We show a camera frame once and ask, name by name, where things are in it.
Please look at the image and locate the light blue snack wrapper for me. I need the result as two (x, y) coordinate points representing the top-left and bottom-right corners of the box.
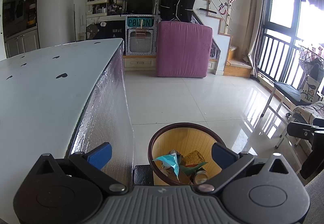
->
(153, 153), (180, 180)

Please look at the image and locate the wooden trash bin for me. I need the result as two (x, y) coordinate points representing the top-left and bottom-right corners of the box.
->
(148, 123), (225, 186)

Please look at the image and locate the pink upright mattress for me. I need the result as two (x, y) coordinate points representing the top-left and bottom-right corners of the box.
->
(156, 21), (213, 78)

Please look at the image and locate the white metal crate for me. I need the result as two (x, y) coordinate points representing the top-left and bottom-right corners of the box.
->
(126, 28), (157, 56)

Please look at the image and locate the black chalkboard sign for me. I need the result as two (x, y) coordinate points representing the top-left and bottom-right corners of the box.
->
(86, 20), (126, 40)

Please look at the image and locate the teal poison sign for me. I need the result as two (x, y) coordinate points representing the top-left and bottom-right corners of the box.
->
(126, 15), (155, 29)

